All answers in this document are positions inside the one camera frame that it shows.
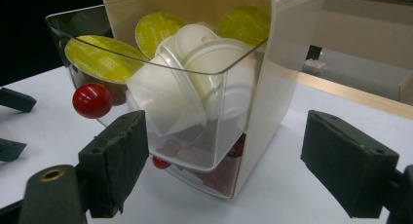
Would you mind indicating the light wooden ledge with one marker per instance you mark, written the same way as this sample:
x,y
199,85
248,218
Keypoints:
x,y
357,95

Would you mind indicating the white coffee capsule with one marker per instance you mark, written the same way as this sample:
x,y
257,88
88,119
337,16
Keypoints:
x,y
195,35
224,61
156,94

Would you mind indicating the green lid coffee capsule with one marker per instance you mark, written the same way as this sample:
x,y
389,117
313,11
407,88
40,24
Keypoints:
x,y
243,24
156,29

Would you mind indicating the cream drawer cabinet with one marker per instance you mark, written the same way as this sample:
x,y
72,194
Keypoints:
x,y
279,87

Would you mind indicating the brown capsule with green lid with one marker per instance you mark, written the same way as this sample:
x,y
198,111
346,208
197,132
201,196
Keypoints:
x,y
100,60

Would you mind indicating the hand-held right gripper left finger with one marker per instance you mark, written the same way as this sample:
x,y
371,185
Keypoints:
x,y
113,162

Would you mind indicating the clear drawer with large red knob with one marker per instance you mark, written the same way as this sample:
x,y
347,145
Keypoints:
x,y
92,100

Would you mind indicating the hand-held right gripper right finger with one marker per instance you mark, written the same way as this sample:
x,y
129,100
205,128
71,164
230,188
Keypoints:
x,y
347,165

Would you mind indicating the clear drawer with small red knob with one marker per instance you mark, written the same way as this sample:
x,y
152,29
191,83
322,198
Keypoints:
x,y
160,163

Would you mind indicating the red coffee capsule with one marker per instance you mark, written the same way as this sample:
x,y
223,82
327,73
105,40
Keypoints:
x,y
236,148

